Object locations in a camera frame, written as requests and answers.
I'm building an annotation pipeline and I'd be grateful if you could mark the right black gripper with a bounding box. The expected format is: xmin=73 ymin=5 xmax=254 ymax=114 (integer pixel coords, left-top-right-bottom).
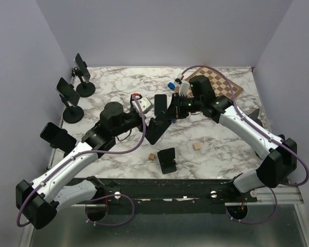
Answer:
xmin=162 ymin=92 xmax=204 ymax=119

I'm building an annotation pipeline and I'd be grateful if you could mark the black phone blue edge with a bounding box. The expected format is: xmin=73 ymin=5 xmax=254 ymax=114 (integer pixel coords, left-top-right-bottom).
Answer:
xmin=154 ymin=94 xmax=167 ymax=116

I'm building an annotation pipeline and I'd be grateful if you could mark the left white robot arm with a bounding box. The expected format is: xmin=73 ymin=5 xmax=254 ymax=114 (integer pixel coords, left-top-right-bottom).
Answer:
xmin=16 ymin=99 xmax=175 ymax=229

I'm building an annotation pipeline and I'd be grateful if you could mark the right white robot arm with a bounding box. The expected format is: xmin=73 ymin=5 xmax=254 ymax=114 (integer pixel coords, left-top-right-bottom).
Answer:
xmin=164 ymin=75 xmax=297 ymax=202

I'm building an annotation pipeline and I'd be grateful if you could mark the black folding phone stand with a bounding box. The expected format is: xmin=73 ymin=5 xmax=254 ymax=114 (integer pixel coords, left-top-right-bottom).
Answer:
xmin=157 ymin=148 xmax=177 ymax=174

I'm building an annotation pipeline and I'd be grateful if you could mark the far right round stand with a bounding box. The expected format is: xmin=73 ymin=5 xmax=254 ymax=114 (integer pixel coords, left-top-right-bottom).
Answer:
xmin=248 ymin=108 xmax=263 ymax=127

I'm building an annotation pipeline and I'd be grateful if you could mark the far left round stand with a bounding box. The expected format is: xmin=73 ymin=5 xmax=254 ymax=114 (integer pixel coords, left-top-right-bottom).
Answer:
xmin=73 ymin=67 xmax=96 ymax=98

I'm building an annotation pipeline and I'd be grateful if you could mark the middle left round stand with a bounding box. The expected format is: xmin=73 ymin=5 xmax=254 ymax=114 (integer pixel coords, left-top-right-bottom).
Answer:
xmin=60 ymin=95 xmax=84 ymax=124

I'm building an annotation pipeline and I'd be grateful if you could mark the far left phone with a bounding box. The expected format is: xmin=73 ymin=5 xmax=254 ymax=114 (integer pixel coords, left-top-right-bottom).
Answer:
xmin=74 ymin=53 xmax=91 ymax=83

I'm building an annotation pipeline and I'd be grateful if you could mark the middle left phone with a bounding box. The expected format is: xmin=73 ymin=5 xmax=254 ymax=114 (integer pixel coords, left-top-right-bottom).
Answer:
xmin=56 ymin=77 xmax=80 ymax=107

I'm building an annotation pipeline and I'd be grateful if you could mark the blue plastic cap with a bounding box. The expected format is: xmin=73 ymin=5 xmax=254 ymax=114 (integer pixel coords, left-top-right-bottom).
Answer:
xmin=167 ymin=82 xmax=176 ymax=91

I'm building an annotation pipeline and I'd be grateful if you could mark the brown wooden cube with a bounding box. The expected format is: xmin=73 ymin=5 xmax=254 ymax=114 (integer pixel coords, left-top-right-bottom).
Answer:
xmin=148 ymin=153 xmax=155 ymax=161

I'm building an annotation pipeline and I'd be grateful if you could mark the light wooden cube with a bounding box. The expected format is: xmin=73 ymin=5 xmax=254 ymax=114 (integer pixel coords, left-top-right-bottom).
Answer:
xmin=193 ymin=142 xmax=201 ymax=150

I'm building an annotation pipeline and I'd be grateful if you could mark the wooden chessboard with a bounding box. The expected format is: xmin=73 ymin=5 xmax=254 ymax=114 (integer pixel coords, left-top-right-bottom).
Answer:
xmin=186 ymin=67 xmax=244 ymax=100

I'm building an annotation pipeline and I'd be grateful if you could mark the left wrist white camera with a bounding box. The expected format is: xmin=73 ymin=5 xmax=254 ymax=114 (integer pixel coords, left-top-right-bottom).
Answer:
xmin=131 ymin=93 xmax=153 ymax=114

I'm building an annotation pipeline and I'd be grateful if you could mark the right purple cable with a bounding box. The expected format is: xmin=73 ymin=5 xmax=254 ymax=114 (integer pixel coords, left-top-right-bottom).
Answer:
xmin=179 ymin=64 xmax=309 ymax=224

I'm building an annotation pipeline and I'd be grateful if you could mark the purple cable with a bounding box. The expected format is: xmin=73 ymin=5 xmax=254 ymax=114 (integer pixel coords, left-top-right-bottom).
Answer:
xmin=179 ymin=64 xmax=309 ymax=224
xmin=16 ymin=94 xmax=148 ymax=227

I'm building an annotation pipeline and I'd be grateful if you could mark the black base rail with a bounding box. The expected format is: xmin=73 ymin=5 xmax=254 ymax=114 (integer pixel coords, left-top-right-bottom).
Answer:
xmin=86 ymin=176 xmax=257 ymax=215

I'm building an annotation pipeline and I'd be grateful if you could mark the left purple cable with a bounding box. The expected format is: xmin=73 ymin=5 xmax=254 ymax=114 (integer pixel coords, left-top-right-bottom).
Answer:
xmin=16 ymin=94 xmax=148 ymax=227

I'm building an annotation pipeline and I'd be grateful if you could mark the aluminium extrusion rail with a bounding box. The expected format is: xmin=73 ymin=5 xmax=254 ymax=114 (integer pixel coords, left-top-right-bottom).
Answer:
xmin=72 ymin=183 xmax=305 ymax=206

